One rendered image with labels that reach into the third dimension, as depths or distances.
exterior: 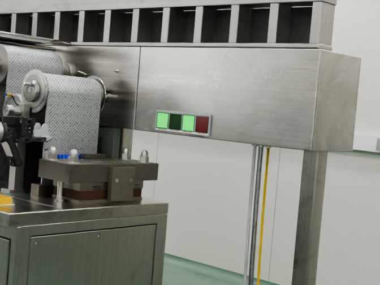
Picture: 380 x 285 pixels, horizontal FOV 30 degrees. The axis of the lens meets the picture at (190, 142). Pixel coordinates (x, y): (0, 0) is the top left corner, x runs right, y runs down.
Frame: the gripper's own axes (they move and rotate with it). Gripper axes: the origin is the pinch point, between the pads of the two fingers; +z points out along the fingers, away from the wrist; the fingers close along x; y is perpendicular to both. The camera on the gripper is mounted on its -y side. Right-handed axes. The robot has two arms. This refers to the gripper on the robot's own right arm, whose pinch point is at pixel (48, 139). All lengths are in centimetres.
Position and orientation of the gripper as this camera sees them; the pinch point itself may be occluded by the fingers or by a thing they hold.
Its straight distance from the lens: 244.2
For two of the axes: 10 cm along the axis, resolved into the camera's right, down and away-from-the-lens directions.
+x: -7.5, -1.0, 6.6
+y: 0.8, -10.0, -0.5
